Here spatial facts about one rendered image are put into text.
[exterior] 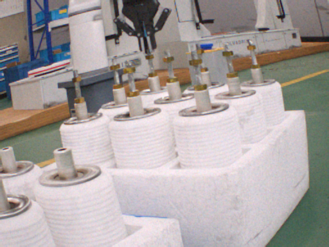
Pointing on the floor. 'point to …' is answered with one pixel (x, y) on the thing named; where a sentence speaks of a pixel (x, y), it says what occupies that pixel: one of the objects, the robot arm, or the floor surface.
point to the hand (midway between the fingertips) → (147, 44)
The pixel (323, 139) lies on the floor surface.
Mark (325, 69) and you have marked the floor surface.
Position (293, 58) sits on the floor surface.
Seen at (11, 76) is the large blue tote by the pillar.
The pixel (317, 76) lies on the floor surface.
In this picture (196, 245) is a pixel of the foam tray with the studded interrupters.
